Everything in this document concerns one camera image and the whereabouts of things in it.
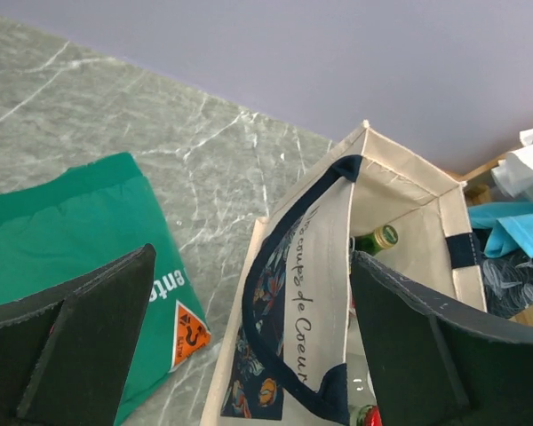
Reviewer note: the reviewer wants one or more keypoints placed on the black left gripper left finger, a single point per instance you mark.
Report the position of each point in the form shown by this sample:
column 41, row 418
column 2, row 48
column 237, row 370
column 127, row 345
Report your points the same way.
column 65, row 352

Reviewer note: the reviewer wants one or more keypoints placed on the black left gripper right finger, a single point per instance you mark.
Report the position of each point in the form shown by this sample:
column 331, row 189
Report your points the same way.
column 436, row 361

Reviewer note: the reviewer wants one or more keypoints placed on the dark cola glass bottle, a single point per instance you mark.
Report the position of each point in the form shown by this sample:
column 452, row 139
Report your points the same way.
column 367, row 415

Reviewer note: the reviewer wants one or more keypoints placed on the beige canvas tote bag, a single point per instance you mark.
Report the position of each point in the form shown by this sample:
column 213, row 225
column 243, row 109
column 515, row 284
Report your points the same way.
column 283, row 358

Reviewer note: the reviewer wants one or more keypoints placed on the green folded t-shirt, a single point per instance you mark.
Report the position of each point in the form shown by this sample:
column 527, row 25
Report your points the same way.
column 85, row 218

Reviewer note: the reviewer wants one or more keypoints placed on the green glass bottle gold cap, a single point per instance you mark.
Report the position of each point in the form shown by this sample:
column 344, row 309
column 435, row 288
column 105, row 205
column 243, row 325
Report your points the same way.
column 382, row 238

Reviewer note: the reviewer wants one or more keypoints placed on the turquoise hanging shirt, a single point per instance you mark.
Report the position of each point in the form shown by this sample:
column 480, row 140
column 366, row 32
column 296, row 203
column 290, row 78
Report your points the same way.
column 510, row 226

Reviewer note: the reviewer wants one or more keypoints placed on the wooden clothes rack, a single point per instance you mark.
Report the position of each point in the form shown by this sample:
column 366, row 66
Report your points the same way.
column 478, row 191

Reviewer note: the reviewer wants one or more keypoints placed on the white hanging shirt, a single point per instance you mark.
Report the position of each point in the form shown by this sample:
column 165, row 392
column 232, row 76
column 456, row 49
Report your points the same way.
column 514, row 173

